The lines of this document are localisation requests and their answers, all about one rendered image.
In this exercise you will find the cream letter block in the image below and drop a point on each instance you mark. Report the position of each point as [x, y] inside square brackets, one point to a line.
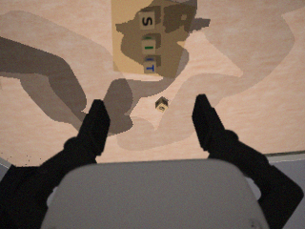
[161, 105]
[148, 45]
[149, 65]
[147, 20]

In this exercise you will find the tan flat mat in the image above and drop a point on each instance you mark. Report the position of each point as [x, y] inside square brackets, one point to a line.
[172, 24]

